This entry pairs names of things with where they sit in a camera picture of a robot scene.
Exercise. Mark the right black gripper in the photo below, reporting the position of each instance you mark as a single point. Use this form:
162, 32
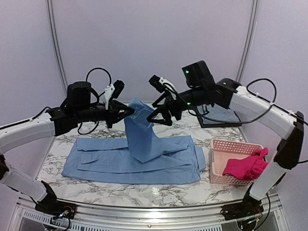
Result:
172, 104

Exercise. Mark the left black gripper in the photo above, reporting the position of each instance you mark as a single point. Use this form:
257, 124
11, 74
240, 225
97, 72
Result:
114, 115

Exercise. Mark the light blue shirt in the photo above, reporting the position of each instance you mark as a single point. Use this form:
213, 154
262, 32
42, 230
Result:
139, 158

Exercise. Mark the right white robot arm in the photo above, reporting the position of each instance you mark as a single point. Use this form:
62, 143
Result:
289, 126

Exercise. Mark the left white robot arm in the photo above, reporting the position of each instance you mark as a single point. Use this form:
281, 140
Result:
51, 123

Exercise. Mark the pink plastic laundry basket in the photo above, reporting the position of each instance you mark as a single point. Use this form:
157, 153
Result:
223, 150

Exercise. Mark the black tray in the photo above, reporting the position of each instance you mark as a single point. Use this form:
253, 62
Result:
206, 122

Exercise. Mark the folded blue jeans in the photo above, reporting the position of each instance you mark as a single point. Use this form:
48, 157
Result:
219, 113

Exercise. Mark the magenta red garment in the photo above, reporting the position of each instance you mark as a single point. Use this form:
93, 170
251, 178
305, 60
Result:
249, 168

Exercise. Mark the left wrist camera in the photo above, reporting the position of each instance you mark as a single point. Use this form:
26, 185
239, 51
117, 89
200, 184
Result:
112, 91

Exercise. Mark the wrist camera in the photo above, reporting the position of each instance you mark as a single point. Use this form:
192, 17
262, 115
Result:
162, 85
112, 91

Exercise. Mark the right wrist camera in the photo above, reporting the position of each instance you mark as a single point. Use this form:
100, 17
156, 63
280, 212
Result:
162, 85

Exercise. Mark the aluminium table front rail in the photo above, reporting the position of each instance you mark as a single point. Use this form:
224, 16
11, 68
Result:
91, 217

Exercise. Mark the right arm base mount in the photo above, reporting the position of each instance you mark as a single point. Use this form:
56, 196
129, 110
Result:
241, 210

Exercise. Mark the left aluminium frame post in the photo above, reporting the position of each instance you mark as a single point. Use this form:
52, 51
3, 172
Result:
55, 44

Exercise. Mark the aluminium frame post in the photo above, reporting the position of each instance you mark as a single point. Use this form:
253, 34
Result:
252, 23
55, 44

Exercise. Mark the right aluminium frame post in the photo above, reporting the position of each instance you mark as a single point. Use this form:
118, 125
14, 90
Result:
252, 23

